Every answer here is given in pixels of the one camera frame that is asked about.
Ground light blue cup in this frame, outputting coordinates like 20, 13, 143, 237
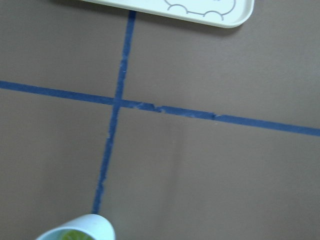
36, 214, 116, 240

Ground cream bear tray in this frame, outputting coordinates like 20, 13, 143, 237
88, 0, 255, 29

